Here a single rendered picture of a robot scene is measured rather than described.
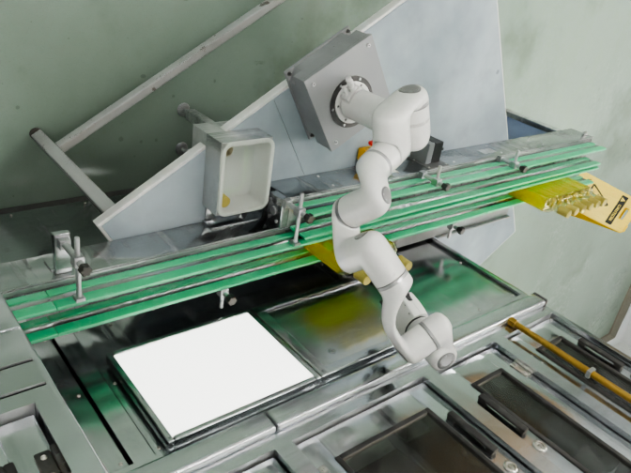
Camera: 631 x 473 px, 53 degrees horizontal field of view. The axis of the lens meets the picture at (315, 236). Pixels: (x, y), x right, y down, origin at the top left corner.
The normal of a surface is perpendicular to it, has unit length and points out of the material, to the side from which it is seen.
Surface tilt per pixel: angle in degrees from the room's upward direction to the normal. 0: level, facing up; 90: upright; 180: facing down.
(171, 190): 0
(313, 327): 90
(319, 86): 4
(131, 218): 0
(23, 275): 90
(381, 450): 90
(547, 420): 90
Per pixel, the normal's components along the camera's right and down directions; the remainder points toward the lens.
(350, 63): 0.57, 0.43
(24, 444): 0.14, -0.87
